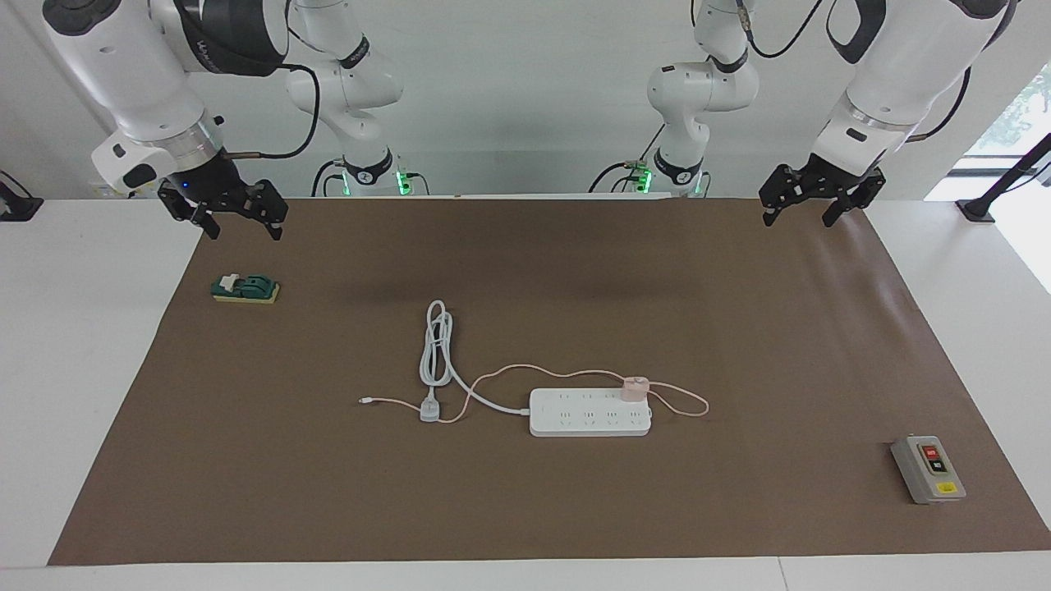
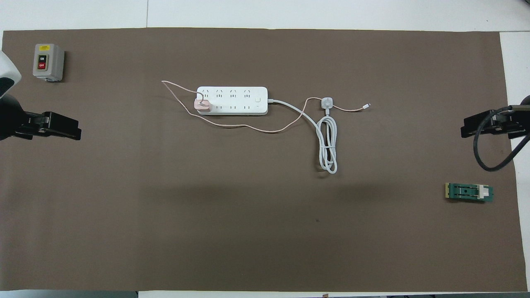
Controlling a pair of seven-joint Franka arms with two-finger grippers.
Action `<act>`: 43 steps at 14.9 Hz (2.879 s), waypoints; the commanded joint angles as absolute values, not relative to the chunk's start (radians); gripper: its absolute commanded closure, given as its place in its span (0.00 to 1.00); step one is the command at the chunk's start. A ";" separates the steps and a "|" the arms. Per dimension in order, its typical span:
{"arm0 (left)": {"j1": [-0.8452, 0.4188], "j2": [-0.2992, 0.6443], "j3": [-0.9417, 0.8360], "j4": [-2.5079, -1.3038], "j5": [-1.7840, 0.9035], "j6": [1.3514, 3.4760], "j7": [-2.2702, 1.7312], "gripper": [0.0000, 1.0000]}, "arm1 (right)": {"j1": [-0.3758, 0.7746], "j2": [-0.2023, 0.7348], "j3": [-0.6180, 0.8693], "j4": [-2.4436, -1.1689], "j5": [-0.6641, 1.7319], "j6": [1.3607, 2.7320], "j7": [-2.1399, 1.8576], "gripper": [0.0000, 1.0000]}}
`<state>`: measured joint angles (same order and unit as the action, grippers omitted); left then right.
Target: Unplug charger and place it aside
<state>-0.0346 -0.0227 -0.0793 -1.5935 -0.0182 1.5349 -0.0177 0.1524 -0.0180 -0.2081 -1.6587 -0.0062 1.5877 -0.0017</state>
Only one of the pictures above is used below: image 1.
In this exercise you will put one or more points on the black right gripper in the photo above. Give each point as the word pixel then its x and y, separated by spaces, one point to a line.
pixel 222 193

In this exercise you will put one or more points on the bright window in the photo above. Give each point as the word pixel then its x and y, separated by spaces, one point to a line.
pixel 1014 115

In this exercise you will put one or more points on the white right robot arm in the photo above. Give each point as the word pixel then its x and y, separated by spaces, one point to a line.
pixel 123 57

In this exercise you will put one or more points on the green knife switch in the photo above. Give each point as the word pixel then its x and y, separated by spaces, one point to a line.
pixel 246 287

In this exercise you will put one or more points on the black table clamp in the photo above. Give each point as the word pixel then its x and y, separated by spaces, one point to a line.
pixel 16 205

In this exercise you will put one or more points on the white power strip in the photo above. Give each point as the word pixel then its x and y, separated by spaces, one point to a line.
pixel 591 420

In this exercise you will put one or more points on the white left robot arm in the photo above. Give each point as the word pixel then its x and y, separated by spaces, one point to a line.
pixel 895 74

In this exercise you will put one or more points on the brown table mat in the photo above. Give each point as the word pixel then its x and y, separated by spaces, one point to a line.
pixel 534 509

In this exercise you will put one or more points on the black slanted stand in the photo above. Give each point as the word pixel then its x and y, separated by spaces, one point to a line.
pixel 1006 176

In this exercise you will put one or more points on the grey push button box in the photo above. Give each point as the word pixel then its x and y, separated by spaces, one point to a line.
pixel 928 472

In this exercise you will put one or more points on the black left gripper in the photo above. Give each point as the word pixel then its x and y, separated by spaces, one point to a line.
pixel 821 182

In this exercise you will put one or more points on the pink charger plug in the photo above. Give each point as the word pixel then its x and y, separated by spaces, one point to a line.
pixel 635 389

